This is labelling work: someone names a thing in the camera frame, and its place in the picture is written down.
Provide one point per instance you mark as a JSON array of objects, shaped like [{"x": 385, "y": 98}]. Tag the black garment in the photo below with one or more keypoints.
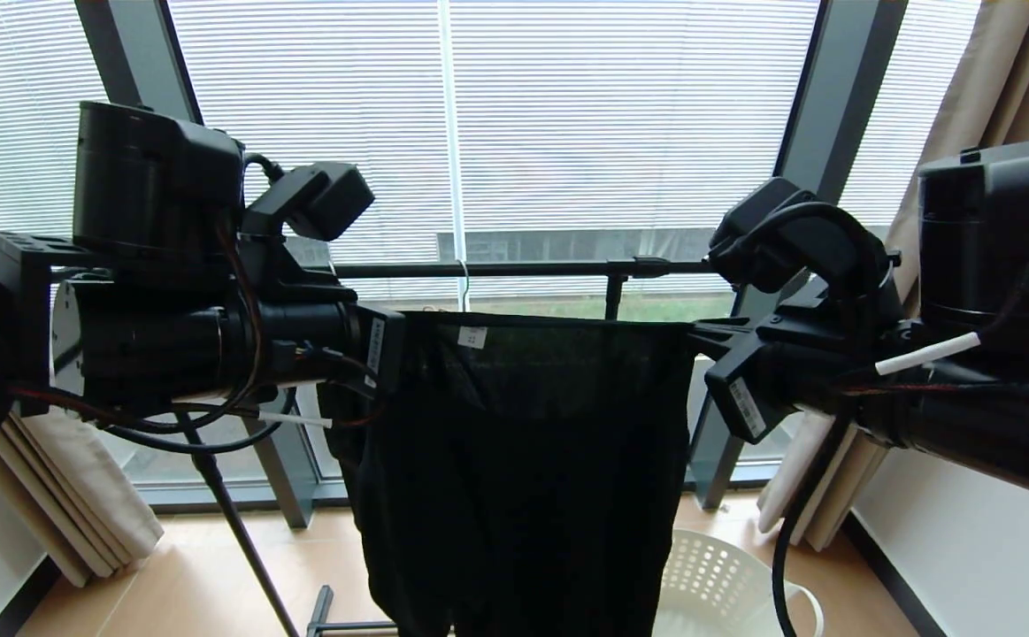
[
  {"x": 341, "y": 433},
  {"x": 532, "y": 460}
]

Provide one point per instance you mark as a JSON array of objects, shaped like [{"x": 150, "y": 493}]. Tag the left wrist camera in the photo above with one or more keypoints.
[{"x": 328, "y": 199}]

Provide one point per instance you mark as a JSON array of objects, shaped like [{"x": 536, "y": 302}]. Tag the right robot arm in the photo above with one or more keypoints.
[{"x": 1001, "y": 239}]

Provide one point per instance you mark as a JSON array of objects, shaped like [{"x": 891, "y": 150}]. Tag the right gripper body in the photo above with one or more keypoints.
[{"x": 815, "y": 376}]

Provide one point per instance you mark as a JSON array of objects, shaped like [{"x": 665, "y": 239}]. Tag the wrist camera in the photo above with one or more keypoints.
[
  {"x": 328, "y": 199},
  {"x": 762, "y": 230}
]

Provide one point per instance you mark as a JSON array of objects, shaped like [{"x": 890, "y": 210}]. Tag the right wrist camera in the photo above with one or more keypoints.
[{"x": 762, "y": 230}]

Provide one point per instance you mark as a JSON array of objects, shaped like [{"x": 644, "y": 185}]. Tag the white laundry basket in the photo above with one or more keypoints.
[{"x": 709, "y": 584}]

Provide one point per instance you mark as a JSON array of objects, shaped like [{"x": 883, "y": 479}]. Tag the black clothes rack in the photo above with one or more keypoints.
[{"x": 532, "y": 268}]

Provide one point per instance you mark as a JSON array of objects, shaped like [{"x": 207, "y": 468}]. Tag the beige curtain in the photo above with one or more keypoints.
[
  {"x": 80, "y": 495},
  {"x": 1009, "y": 71}
]

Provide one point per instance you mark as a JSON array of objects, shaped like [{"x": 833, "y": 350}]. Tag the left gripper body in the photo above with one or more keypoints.
[{"x": 319, "y": 341}]

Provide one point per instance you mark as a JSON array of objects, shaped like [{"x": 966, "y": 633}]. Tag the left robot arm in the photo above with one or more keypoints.
[{"x": 151, "y": 177}]

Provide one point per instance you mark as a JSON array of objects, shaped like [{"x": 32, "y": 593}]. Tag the pink clothes hanger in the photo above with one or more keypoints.
[{"x": 464, "y": 283}]

